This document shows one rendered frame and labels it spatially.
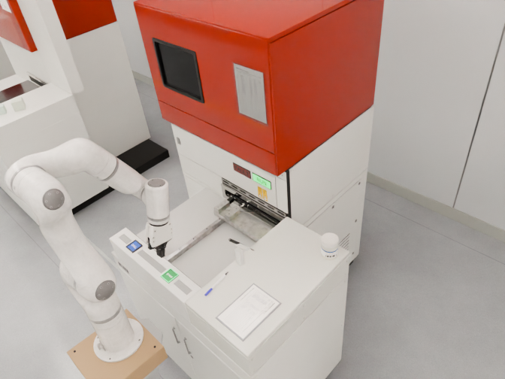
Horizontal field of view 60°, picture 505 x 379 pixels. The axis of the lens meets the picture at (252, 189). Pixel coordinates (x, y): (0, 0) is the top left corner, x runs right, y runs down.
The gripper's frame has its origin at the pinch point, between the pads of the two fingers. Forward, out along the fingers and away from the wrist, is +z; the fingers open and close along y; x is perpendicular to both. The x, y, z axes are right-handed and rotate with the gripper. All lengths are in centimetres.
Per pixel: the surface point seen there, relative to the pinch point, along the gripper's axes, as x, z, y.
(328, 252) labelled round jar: 46, 0, -49
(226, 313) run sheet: 32.0, 13.7, -6.0
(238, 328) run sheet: 40.0, 14.0, -4.5
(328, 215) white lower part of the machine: 15, 19, -96
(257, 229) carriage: 4, 13, -52
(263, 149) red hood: 8, -33, -48
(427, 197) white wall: 25, 56, -223
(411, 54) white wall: -6, -46, -201
